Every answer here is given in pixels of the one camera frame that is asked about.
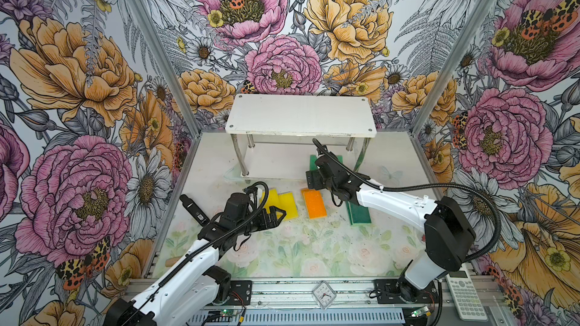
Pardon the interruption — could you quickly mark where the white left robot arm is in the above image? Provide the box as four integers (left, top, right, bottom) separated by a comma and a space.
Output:
104, 185, 286, 325

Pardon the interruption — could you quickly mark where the white calculator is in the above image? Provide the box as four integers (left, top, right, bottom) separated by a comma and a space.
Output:
446, 270, 488, 322

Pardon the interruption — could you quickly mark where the yellow sponge top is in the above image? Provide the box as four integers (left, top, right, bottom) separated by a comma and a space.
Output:
264, 189, 280, 213

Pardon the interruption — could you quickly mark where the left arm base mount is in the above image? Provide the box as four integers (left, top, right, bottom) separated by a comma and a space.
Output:
203, 266, 253, 306

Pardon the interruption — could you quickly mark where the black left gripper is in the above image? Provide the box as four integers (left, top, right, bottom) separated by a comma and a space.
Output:
236, 206, 285, 235

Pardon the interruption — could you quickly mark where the orange sponge front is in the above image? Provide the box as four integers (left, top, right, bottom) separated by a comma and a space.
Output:
301, 189, 327, 219

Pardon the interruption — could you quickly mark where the black corrugated right cable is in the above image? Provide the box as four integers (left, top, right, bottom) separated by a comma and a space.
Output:
312, 137, 502, 264

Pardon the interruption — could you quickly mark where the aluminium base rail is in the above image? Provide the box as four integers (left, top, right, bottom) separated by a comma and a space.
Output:
117, 275, 517, 326

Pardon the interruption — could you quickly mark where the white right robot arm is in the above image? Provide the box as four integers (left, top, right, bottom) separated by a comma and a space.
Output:
306, 154, 475, 303

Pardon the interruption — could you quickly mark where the yellow sponge right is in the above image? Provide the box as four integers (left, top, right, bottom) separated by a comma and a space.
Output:
278, 192, 298, 220

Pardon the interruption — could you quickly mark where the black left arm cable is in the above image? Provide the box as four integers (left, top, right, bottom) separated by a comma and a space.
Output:
149, 180, 270, 291

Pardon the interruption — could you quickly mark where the small white clock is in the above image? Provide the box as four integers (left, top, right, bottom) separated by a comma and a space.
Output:
313, 281, 336, 309

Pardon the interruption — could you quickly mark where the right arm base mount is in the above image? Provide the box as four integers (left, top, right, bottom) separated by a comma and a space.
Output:
369, 278, 440, 305

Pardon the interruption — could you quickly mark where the yellow sponge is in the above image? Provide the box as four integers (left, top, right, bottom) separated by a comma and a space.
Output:
278, 192, 298, 220
264, 189, 280, 213

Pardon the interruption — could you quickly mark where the dark green scouring sponge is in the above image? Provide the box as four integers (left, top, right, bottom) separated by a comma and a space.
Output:
347, 202, 372, 226

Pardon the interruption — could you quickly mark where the white two-tier metal shelf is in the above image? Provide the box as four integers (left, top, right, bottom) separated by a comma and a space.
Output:
225, 94, 377, 181

